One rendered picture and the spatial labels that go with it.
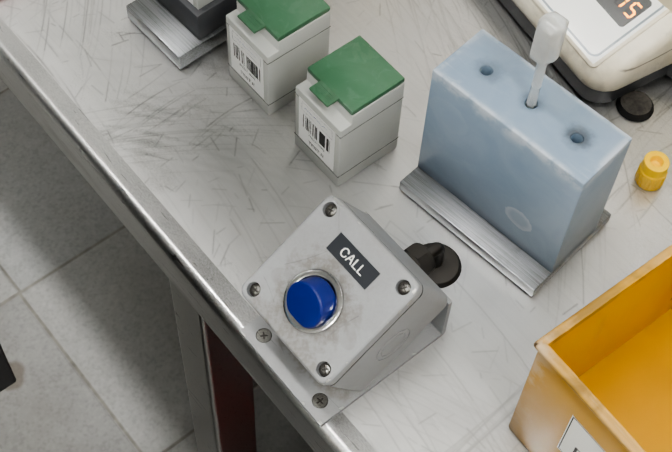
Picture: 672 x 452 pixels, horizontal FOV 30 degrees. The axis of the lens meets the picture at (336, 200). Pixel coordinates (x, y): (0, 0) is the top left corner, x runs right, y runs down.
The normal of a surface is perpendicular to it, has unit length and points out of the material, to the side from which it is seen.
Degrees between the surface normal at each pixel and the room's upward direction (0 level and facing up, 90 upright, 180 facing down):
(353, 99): 0
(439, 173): 90
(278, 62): 90
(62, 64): 0
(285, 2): 0
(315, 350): 30
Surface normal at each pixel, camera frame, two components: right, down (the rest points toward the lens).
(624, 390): 0.04, -0.54
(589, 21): -0.34, -0.31
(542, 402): -0.80, 0.49
